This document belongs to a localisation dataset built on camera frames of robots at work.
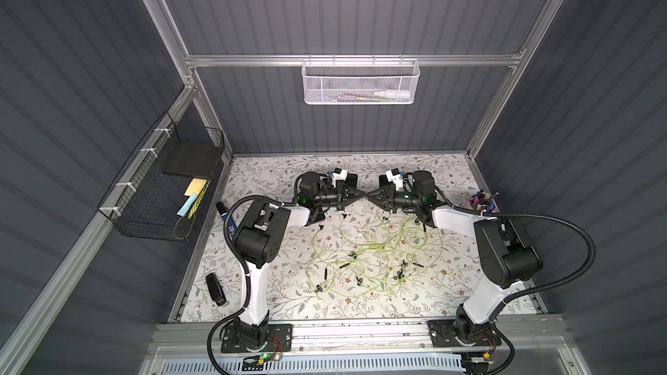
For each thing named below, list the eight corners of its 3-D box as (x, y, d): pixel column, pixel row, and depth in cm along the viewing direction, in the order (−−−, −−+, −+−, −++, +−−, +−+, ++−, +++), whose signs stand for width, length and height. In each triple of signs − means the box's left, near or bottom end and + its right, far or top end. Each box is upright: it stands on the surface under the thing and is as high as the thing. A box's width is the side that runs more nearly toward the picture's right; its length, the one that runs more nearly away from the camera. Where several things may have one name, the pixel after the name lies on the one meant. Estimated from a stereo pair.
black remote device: (219, 307, 80) (215, 304, 77) (206, 280, 86) (202, 276, 83) (229, 301, 82) (224, 298, 79) (215, 274, 87) (211, 270, 84)
